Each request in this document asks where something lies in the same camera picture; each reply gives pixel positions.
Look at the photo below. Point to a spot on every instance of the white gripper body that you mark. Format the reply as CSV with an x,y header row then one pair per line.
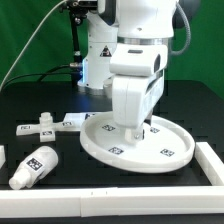
x,y
134,97

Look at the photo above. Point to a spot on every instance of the white round table top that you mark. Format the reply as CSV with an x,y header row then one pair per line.
x,y
165,147

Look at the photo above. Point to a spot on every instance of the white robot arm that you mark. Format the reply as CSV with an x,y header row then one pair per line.
x,y
132,22

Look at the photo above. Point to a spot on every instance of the white marker tag sheet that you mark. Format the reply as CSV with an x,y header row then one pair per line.
x,y
78,116

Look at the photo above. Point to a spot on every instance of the white right border bar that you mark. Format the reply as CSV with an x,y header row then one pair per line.
x,y
211,164

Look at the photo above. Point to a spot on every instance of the white border bar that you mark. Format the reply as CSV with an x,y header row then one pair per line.
x,y
111,201
2,156
211,164

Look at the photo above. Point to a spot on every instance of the white cross-shaped table base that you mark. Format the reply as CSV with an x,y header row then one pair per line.
x,y
47,128

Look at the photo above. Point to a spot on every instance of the white front border bar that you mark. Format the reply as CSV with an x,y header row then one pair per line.
x,y
111,201

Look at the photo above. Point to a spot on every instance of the white left border bar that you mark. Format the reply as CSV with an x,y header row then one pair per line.
x,y
2,156

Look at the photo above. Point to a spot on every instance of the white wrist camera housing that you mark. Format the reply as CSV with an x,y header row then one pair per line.
x,y
138,60

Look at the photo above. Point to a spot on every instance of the black camera stand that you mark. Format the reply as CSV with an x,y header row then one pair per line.
x,y
78,10

